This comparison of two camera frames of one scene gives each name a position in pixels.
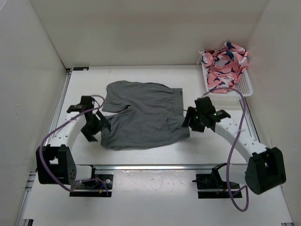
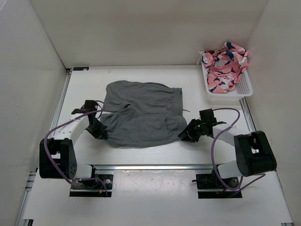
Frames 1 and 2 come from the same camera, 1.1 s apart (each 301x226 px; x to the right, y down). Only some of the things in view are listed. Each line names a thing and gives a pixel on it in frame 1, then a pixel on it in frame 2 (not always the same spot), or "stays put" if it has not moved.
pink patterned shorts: [224, 66] stays put
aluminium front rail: [154, 167] stays put
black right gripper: [190, 110] to [193, 138]
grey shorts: [143, 114] stays put
